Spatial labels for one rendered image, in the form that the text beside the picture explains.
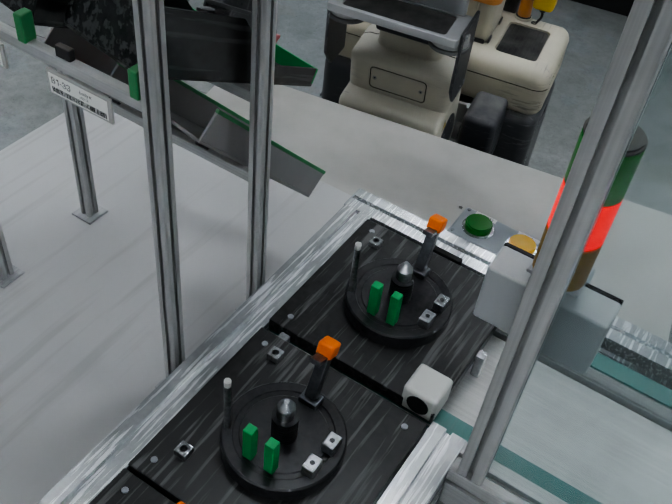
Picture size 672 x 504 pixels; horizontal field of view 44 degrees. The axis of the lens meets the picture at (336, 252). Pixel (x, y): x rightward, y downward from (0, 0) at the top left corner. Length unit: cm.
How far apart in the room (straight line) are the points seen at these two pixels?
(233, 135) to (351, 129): 58
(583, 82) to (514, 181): 205
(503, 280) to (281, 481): 32
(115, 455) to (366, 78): 102
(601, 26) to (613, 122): 335
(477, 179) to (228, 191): 44
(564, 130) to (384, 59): 161
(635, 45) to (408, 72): 113
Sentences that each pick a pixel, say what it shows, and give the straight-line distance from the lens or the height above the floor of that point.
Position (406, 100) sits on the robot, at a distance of 174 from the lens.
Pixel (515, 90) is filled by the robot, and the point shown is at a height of 75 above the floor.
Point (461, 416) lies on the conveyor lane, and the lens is 107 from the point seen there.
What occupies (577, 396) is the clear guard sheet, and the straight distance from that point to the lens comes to 82.
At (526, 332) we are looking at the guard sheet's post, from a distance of 78.
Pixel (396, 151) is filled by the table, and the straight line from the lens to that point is 151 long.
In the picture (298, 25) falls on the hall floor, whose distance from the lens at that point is 356.
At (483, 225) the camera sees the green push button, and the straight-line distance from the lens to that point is 123.
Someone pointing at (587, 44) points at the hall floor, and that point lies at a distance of 380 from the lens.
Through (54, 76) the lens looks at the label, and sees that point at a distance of 89.
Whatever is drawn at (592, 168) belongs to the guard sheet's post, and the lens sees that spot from 65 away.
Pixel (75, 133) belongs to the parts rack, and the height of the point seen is 103.
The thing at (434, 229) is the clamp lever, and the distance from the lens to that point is 107.
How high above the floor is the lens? 178
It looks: 45 degrees down
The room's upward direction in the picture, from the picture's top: 7 degrees clockwise
